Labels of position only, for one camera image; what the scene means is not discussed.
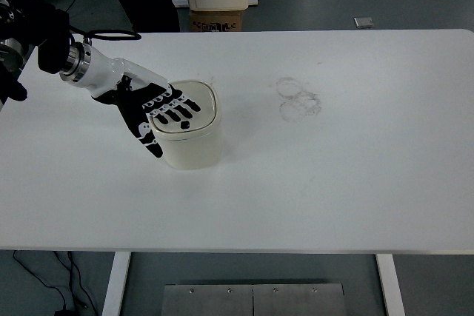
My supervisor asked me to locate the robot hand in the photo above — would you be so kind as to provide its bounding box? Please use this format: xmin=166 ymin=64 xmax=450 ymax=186
xmin=78 ymin=45 xmax=203 ymax=160

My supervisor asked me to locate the cream trash bin with lid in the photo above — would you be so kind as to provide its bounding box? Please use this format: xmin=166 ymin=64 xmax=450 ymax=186
xmin=147 ymin=78 xmax=224 ymax=171

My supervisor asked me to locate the brown cardboard box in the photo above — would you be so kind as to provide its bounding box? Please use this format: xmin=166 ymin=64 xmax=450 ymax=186
xmin=188 ymin=9 xmax=246 ymax=33

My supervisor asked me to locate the white table leg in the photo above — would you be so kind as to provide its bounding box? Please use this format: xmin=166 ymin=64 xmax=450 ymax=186
xmin=375 ymin=254 xmax=407 ymax=316
xmin=101 ymin=252 xmax=132 ymax=316

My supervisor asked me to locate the grey metal plate with screws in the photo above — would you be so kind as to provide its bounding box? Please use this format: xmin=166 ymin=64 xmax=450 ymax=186
xmin=162 ymin=283 xmax=347 ymax=316

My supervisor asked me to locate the small grey floor plate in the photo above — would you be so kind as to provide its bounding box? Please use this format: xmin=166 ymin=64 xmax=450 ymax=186
xmin=353 ymin=16 xmax=375 ymax=30

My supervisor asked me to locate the black floor cable with adapter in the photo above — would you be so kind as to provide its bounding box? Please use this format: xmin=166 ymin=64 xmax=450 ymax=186
xmin=12 ymin=249 xmax=98 ymax=316

